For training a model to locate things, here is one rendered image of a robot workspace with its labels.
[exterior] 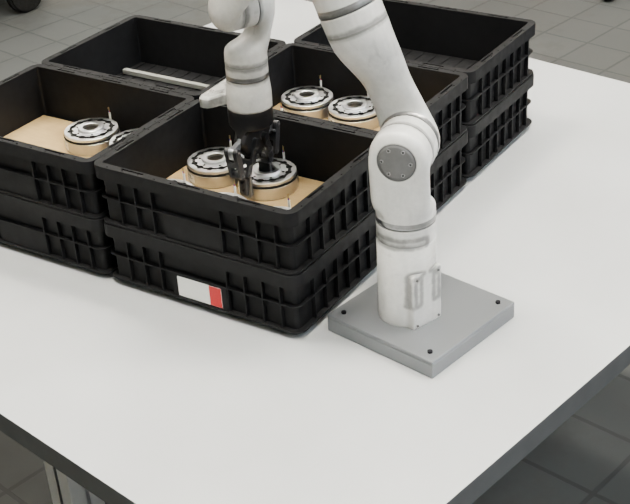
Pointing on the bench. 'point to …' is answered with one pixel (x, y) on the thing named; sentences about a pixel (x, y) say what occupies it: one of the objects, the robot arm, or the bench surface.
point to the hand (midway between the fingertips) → (256, 181)
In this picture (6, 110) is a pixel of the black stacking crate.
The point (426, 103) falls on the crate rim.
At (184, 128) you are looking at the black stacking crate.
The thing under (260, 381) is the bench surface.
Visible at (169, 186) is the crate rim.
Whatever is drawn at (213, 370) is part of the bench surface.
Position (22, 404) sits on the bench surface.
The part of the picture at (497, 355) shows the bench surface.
